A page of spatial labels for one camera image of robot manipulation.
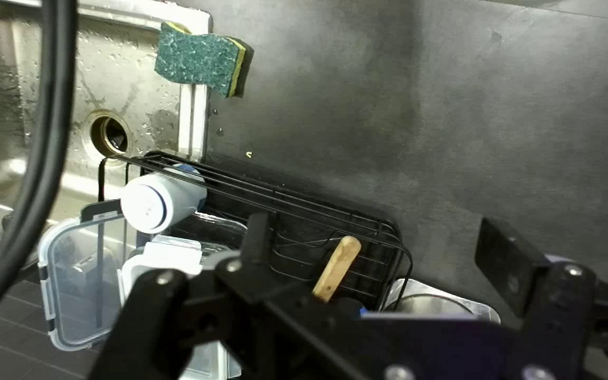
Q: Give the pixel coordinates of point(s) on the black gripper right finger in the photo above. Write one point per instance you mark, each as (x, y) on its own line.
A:
(562, 304)

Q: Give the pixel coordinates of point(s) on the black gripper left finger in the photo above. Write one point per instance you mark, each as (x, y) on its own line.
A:
(276, 329)

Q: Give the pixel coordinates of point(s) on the green yellow sponge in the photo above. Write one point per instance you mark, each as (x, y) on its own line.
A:
(211, 60)

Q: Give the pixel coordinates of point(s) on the clear plastic food container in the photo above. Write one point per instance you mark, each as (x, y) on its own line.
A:
(92, 262)

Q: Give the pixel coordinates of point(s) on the stainless steel sink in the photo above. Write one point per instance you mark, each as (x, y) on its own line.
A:
(119, 99)

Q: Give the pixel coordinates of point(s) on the black wire dish rack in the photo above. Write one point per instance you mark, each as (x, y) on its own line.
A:
(303, 228)

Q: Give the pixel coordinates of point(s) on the wooden utensil handle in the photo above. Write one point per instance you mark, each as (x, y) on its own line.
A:
(336, 268)

